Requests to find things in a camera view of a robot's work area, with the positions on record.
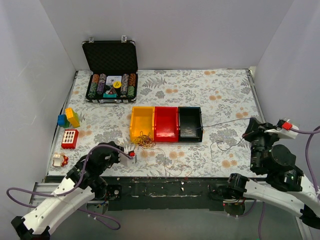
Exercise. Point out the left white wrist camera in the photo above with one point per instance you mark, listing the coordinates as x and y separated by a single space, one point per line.
128 161

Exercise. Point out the stacked coloured toy bricks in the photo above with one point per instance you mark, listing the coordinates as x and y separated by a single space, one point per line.
69 119

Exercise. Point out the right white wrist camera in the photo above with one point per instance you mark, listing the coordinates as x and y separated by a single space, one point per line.
284 129

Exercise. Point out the yellow plastic bin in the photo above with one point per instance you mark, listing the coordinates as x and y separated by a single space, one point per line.
142 122

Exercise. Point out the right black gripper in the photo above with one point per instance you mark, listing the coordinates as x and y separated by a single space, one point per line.
256 128

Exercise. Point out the aluminium frame rail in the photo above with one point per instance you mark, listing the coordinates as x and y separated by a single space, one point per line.
48 188

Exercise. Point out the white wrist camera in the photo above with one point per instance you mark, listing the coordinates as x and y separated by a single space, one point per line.
128 161
284 129

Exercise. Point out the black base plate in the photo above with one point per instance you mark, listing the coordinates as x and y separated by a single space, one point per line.
161 193

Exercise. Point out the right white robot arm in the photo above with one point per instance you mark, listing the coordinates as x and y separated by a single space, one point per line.
287 187

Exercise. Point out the floral table mat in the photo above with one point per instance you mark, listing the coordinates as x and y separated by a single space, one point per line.
226 99

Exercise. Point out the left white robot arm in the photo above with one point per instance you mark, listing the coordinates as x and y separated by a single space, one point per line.
81 184

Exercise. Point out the black plastic bin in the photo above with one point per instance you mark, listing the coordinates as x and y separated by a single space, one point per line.
190 124

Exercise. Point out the small white red toy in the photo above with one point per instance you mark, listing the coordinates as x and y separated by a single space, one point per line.
59 160

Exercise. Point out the red white toy brick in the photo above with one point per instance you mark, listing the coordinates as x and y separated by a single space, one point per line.
70 138

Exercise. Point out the black poker chip case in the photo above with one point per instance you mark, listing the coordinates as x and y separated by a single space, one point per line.
114 70

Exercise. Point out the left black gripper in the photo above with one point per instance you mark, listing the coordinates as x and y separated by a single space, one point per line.
110 148

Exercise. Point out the red plastic bin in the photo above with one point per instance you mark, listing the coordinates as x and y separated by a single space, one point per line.
166 124

